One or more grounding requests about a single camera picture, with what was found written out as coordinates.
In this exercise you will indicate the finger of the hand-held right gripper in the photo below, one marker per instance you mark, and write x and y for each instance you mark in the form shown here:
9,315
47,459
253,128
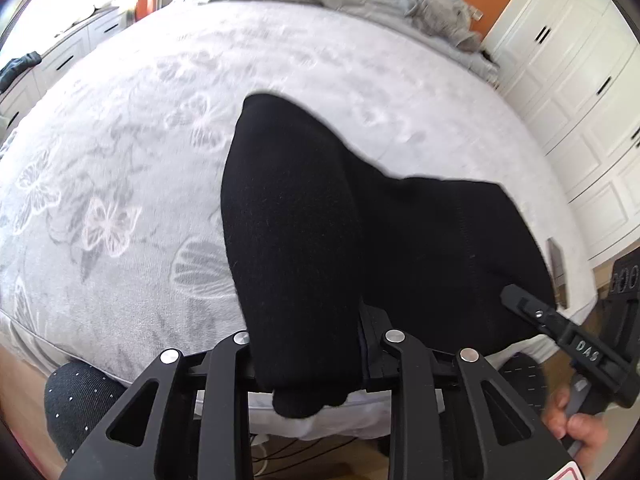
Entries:
550,320
557,270

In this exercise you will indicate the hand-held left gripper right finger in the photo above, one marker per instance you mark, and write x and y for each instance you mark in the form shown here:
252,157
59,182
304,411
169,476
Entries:
405,355

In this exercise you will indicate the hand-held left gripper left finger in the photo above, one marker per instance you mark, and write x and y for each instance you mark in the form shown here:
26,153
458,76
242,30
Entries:
227,360

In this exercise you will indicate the black pants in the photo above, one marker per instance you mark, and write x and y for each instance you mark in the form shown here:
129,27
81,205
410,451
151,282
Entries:
300,210

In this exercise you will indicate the person's right hand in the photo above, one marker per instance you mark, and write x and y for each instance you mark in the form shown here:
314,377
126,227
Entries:
585,432

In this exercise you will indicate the person's left leg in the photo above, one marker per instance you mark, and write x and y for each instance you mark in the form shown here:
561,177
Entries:
80,410

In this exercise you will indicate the white wardrobe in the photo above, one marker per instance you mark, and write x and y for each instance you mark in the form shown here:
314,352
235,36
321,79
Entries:
565,60

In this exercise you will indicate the grey butterfly blanket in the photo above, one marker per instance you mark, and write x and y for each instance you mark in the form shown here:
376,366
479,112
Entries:
125,135

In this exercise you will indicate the white dresser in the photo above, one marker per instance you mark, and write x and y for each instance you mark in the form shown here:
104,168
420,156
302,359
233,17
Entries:
65,55

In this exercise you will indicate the dark cloth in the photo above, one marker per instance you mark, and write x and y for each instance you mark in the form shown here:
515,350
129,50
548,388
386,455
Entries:
20,70

